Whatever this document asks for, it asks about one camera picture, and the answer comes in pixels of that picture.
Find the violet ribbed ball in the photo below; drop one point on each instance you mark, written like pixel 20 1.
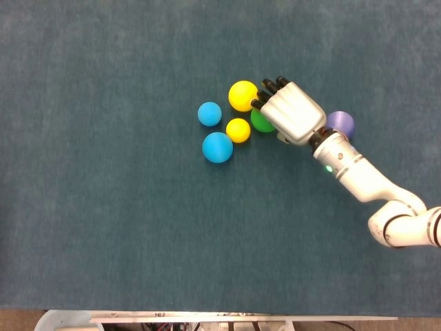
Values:
pixel 342 120

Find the large cyan ball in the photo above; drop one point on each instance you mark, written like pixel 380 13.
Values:
pixel 217 147

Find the small cyan ball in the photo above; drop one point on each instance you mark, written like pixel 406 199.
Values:
pixel 209 114

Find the large yellow ball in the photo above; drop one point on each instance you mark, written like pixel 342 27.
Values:
pixel 241 94

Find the teal table cloth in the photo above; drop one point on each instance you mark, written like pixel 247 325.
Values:
pixel 103 207

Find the small yellow ball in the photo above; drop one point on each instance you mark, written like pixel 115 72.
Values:
pixel 238 130

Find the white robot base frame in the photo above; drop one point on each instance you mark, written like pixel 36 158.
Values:
pixel 62 320

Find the green ball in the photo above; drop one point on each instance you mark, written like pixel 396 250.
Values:
pixel 258 122

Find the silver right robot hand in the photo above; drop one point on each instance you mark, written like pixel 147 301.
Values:
pixel 293 110

